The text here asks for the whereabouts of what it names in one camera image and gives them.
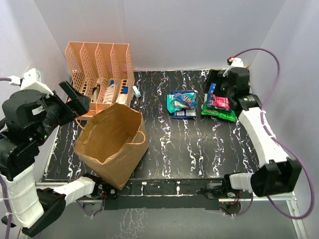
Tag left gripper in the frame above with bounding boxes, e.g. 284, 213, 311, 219
33, 79, 91, 144

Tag blue Kettle chips bag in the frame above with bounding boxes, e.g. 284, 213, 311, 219
206, 83, 216, 109

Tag red snack packet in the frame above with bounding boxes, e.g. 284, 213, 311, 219
212, 95, 230, 110

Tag small candy bar packet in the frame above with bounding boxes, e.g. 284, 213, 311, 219
173, 93, 196, 107

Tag green Chuba chips bag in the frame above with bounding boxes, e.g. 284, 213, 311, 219
201, 100, 236, 122

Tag teal snack packet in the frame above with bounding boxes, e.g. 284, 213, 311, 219
166, 95, 195, 114

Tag blue snack packet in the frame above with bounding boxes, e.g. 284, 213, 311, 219
171, 91, 197, 119

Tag brown paper bag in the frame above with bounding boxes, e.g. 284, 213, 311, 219
74, 103, 149, 190

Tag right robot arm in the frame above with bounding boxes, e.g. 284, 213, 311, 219
204, 67, 302, 198

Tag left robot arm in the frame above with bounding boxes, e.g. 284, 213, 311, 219
0, 82, 103, 237

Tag orange plastic file organizer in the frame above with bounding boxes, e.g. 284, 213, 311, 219
65, 41, 135, 120

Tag white label cards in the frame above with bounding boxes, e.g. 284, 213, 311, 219
102, 79, 129, 105

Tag small white blue stapler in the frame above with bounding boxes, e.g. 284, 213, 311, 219
132, 86, 141, 98

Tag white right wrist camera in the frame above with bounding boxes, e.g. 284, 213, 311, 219
223, 56, 244, 77

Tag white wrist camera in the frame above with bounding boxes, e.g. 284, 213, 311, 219
223, 56, 244, 77
9, 68, 54, 98

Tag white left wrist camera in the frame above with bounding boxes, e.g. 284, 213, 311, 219
9, 68, 54, 98

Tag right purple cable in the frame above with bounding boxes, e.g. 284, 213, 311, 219
233, 47, 315, 220

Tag aluminium table frame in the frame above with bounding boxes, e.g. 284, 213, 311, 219
34, 65, 309, 239

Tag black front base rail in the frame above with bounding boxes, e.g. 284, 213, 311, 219
104, 178, 226, 210

